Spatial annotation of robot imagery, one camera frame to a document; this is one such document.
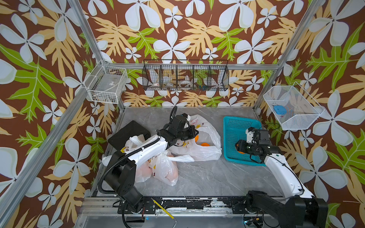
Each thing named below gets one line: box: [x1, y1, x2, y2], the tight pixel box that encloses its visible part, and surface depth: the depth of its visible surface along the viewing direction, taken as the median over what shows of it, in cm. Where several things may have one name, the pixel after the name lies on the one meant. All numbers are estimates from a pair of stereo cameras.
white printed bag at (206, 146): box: [167, 114, 222, 162], surface depth 82 cm
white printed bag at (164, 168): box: [148, 151, 195, 187], surface depth 76 cm
